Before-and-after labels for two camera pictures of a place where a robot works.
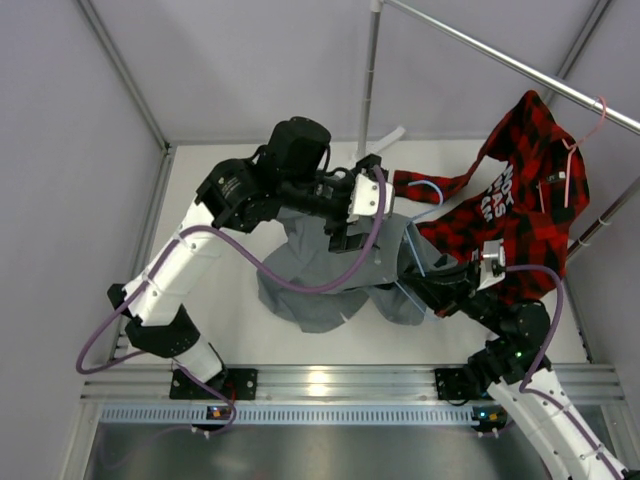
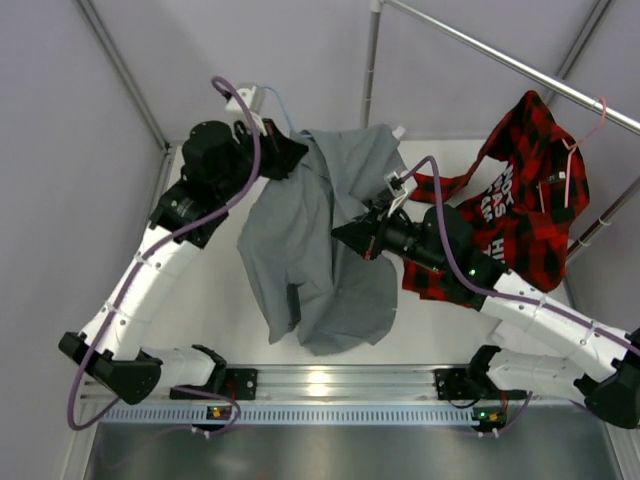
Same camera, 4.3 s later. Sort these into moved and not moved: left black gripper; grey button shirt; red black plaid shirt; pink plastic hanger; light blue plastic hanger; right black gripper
Moved: right black gripper; light blue plastic hanger; left black gripper; grey button shirt
Not moved: red black plaid shirt; pink plastic hanger
